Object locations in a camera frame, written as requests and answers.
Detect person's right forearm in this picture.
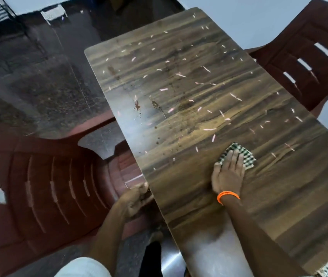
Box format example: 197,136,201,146
220,194,309,277

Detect scattered pink paper scraps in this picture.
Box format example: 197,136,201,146
103,13,328,159

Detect white plastic stool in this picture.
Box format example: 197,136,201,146
40,4,68,26

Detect person's left forearm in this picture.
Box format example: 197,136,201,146
87,203,133,275

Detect person's foot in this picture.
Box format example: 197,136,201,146
148,231,164,245

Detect orange wristband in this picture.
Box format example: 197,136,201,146
217,191,241,206

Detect white garment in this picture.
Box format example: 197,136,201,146
55,257,112,277

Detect green checkered cleaning cloth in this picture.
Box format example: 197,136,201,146
216,142,257,171

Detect maroon plastic chair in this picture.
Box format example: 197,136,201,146
0,118,160,277
246,0,328,118

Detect person's right hand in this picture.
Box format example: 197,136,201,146
211,149,246,196

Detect person's left hand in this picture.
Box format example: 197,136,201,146
120,182,154,221

